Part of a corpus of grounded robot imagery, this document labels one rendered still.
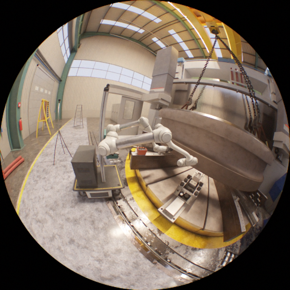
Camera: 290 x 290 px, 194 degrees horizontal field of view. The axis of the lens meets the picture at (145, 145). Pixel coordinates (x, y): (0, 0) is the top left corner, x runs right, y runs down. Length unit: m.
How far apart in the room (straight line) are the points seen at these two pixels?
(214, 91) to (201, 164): 4.23
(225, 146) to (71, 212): 2.76
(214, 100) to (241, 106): 1.51
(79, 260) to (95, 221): 0.81
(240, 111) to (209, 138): 3.60
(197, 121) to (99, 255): 2.49
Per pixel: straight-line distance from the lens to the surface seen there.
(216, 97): 5.00
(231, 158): 1.67
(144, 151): 1.77
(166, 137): 0.75
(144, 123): 1.36
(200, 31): 11.51
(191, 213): 1.65
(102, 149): 0.84
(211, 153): 1.58
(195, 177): 1.44
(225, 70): 7.63
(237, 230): 1.75
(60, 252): 1.84
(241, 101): 5.11
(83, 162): 1.25
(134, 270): 1.58
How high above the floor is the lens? 1.53
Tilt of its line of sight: 21 degrees down
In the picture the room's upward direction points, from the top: 11 degrees clockwise
